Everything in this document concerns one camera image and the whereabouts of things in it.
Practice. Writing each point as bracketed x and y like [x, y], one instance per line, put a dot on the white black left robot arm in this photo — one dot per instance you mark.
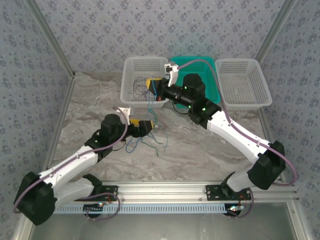
[70, 165]

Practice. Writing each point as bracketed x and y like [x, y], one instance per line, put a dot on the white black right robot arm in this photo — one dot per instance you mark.
[237, 135]

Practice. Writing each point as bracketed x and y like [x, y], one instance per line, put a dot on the white plastic mesh basket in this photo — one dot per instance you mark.
[140, 67]
[242, 85]

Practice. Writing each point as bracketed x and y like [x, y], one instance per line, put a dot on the teal plastic mesh basket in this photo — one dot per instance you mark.
[200, 70]

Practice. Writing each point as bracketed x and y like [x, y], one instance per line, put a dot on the small control board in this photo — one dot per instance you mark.
[93, 207]
[235, 209]

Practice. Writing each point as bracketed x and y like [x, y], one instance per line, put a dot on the aluminium frame side rail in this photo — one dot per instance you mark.
[57, 125]

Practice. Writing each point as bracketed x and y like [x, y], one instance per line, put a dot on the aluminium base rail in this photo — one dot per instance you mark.
[162, 191]

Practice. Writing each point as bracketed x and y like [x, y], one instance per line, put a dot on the aluminium frame post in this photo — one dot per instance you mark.
[275, 32]
[50, 37]

